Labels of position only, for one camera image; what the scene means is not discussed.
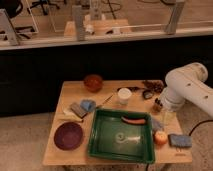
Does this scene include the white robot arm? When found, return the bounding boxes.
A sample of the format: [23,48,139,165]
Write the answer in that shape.
[160,62,213,117]

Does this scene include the wooden brush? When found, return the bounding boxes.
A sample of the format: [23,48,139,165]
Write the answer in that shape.
[96,94,113,109]

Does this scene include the white cup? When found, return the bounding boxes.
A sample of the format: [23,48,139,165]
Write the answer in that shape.
[117,88,132,105]

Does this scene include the black glasses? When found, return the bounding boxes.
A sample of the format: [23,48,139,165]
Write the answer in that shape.
[142,90,154,100]

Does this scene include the sausage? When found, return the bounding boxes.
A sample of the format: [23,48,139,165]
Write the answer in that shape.
[121,117,146,125]

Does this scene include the green plastic tray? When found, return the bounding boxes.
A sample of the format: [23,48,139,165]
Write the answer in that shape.
[88,109,155,164]

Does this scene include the small pencil cup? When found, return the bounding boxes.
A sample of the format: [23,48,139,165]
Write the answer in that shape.
[153,98,163,112]

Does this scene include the grey cloth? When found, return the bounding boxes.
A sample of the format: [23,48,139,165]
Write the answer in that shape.
[151,118,164,132]

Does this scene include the dark purple plate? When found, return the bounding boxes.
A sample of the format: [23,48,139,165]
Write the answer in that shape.
[54,122,83,150]

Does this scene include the wooden table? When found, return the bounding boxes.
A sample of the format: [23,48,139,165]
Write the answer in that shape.
[43,80,192,166]

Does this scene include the apple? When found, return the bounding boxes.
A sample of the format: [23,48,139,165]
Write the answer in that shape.
[154,131,168,145]

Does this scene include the blue sponge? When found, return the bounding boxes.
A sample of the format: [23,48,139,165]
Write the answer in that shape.
[168,134,192,148]

